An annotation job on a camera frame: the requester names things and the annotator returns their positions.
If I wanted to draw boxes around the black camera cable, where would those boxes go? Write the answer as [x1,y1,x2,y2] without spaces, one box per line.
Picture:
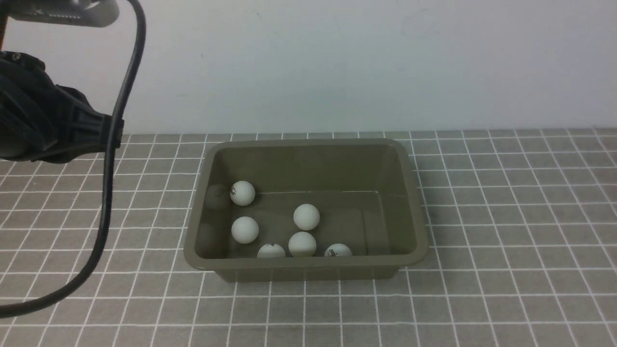
[0,0,147,319]

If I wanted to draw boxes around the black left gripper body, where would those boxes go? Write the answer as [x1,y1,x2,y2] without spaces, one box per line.
[0,51,124,164]

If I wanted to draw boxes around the white ping-pong ball with logo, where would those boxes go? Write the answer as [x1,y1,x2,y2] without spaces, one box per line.
[229,180,256,206]
[256,242,286,258]
[324,243,353,257]

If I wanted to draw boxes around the grey checkered tablecloth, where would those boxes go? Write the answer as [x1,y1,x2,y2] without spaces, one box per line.
[0,128,617,347]

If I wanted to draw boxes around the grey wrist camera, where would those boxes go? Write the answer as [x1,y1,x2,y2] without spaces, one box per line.
[1,0,120,27]

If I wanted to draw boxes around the olive green plastic bin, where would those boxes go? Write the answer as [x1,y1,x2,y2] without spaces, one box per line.
[183,138,429,282]

